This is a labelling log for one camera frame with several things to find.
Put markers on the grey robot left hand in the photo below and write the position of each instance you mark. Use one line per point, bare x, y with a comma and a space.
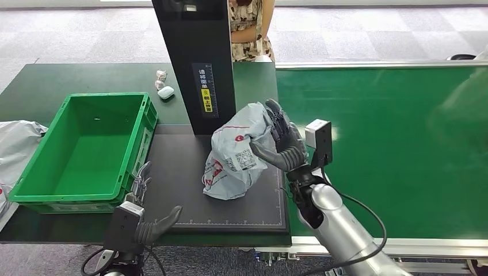
160, 228

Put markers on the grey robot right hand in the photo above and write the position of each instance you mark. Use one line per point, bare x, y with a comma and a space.
289, 148

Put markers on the grey plastic mailer package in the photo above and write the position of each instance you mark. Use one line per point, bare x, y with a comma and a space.
232, 152

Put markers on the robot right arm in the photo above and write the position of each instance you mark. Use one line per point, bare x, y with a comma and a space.
335, 221

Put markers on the green conveyor belt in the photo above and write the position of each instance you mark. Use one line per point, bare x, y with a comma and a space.
381, 152

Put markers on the black inbound scanning machine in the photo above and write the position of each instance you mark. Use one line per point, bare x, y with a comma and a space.
190, 38

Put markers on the green plastic crate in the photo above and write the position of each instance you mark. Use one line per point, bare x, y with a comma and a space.
87, 152

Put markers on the person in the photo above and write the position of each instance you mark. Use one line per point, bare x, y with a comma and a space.
248, 38

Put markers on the white earbuds case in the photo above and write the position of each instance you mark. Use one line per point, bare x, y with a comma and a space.
166, 92

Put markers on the small clear wrapped item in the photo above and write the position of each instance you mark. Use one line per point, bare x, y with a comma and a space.
159, 85
161, 74

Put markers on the black round object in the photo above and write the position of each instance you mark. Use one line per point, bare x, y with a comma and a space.
461, 57

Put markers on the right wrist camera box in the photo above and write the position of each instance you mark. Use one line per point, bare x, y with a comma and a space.
320, 141

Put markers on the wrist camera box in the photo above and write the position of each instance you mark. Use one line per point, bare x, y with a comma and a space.
320, 141
122, 228

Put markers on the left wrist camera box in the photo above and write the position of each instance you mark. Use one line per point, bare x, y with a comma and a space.
122, 228

